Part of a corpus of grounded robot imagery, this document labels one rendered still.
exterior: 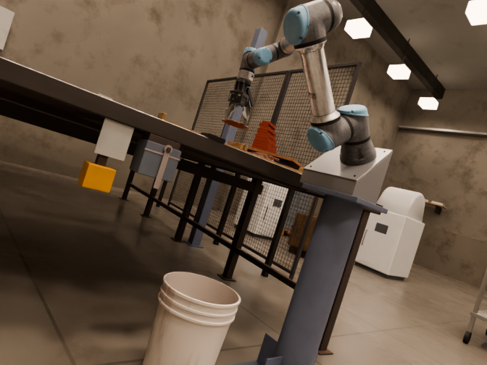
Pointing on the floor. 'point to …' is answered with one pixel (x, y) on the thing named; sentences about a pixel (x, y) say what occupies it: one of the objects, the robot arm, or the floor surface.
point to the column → (316, 281)
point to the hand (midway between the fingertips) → (235, 123)
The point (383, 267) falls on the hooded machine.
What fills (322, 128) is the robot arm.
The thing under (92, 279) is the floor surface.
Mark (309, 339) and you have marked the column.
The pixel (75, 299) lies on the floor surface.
